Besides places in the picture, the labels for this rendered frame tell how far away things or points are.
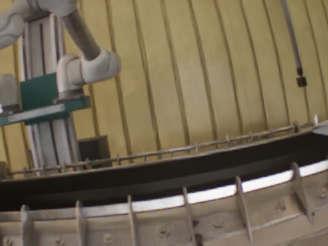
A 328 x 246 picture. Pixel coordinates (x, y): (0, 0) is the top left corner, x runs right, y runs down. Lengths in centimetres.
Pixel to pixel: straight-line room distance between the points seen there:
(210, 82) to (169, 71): 37
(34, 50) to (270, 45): 208
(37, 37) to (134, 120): 119
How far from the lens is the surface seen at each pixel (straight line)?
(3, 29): 90
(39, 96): 207
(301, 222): 49
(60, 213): 51
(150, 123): 280
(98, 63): 171
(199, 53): 290
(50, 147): 214
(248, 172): 119
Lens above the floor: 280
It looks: 3 degrees down
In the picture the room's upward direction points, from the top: 9 degrees counter-clockwise
